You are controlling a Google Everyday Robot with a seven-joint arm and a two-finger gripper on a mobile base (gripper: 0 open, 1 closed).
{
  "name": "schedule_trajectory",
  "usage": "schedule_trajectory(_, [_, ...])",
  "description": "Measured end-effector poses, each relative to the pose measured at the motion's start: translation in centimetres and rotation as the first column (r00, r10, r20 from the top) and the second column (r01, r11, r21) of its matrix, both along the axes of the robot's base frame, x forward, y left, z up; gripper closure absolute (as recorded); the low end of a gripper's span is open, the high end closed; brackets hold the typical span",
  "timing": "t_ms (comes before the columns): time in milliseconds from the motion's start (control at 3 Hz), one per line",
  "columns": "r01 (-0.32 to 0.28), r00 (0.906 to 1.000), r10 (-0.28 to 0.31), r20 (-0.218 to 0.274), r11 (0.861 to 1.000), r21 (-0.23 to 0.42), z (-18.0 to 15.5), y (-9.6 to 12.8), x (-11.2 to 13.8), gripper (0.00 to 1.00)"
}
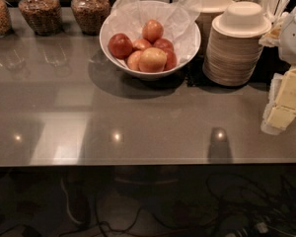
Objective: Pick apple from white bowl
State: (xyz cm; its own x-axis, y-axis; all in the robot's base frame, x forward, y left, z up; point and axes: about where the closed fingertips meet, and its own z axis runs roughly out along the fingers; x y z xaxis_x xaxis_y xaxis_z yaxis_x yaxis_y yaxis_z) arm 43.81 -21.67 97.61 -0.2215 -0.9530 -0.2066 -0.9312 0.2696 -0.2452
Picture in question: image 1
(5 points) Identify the black cable tangle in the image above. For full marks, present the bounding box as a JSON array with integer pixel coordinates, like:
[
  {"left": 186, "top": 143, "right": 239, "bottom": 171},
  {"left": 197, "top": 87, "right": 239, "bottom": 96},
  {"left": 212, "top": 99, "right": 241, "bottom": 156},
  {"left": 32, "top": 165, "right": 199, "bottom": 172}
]
[{"left": 95, "top": 172, "right": 296, "bottom": 237}]

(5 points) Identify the small apple centre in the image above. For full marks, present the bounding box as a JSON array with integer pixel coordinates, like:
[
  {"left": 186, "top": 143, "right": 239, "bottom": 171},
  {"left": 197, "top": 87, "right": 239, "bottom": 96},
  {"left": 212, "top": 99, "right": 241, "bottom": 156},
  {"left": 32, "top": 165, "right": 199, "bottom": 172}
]
[{"left": 133, "top": 39, "right": 152, "bottom": 50}]

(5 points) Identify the white tissue paper liner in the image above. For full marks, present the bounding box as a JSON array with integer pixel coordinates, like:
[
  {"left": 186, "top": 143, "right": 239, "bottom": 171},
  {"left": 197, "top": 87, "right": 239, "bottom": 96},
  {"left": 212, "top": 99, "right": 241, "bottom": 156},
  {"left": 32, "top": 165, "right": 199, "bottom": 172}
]
[{"left": 107, "top": 0, "right": 202, "bottom": 67}]

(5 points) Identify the red apple left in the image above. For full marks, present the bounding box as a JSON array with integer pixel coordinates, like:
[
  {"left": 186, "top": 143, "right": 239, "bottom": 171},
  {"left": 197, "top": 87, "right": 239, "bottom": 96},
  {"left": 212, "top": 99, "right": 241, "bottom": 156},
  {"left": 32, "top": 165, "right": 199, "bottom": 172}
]
[{"left": 109, "top": 34, "right": 133, "bottom": 59}]

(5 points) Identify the glass jar middle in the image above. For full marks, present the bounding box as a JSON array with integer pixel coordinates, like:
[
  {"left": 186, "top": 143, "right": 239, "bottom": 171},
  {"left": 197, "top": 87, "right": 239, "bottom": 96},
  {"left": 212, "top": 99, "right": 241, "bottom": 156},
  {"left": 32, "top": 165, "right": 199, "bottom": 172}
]
[{"left": 18, "top": 0, "right": 62, "bottom": 36}]

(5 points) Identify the white ceramic bowl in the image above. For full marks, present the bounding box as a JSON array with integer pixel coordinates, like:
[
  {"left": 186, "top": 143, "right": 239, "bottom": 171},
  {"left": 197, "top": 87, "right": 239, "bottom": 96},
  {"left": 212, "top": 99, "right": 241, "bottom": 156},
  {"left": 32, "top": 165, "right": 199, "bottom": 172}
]
[{"left": 99, "top": 0, "right": 202, "bottom": 82}]

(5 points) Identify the red apple far right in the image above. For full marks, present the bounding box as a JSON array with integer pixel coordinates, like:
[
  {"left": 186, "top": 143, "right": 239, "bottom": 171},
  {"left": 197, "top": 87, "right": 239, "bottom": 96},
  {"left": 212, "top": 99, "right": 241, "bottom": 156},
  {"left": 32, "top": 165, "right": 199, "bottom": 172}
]
[{"left": 164, "top": 49, "right": 177, "bottom": 71}]

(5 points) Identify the white cable under table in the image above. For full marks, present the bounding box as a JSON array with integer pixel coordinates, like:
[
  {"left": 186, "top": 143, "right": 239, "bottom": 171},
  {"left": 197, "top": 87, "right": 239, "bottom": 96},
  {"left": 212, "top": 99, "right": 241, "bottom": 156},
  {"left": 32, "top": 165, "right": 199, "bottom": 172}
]
[{"left": 59, "top": 176, "right": 87, "bottom": 226}]

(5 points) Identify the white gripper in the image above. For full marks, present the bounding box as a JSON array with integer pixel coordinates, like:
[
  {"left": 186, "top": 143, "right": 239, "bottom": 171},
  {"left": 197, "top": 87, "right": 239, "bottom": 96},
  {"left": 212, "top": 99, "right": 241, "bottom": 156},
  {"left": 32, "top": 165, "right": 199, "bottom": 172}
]
[{"left": 259, "top": 6, "right": 296, "bottom": 135}]

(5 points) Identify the pale apple front left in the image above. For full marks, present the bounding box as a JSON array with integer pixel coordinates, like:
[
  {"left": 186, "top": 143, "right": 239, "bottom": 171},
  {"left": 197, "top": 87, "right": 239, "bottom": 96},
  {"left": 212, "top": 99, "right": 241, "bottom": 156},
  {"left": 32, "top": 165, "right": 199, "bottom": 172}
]
[{"left": 126, "top": 50, "right": 142, "bottom": 71}]

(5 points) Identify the rear stack of paper bowls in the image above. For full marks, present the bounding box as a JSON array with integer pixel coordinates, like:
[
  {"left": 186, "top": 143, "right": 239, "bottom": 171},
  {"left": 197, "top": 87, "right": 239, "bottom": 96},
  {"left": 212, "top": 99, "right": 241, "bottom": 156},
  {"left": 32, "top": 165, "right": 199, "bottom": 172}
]
[{"left": 196, "top": 0, "right": 232, "bottom": 55}]

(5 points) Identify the front stack of paper bowls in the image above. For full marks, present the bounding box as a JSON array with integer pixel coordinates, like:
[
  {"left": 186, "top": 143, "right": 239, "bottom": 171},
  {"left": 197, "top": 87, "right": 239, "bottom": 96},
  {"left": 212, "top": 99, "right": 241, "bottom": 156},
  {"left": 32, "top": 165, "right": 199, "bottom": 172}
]
[{"left": 202, "top": 1, "right": 271, "bottom": 87}]

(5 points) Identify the stack of paper bowls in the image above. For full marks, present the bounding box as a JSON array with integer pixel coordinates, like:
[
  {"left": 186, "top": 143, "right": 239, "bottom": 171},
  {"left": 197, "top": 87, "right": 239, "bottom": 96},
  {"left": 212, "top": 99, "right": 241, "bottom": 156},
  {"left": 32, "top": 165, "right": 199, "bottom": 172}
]
[
  {"left": 202, "top": 1, "right": 271, "bottom": 87},
  {"left": 196, "top": 0, "right": 232, "bottom": 55}
]

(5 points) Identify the orange apple top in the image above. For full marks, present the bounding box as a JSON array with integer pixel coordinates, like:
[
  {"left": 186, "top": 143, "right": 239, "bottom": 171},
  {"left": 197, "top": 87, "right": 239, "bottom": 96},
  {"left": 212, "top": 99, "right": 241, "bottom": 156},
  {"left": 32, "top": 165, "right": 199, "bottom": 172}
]
[{"left": 142, "top": 20, "right": 164, "bottom": 43}]

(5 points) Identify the glass jar right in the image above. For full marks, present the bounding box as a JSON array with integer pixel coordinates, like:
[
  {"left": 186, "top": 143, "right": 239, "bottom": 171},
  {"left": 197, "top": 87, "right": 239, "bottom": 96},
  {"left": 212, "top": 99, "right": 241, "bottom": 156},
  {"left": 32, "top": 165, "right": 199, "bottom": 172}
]
[{"left": 71, "top": 0, "right": 111, "bottom": 36}]

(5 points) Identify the black mesh mat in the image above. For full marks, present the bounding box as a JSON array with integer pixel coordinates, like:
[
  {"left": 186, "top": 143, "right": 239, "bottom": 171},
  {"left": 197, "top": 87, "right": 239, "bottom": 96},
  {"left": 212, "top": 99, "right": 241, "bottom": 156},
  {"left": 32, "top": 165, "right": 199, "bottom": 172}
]
[{"left": 186, "top": 47, "right": 290, "bottom": 87}]

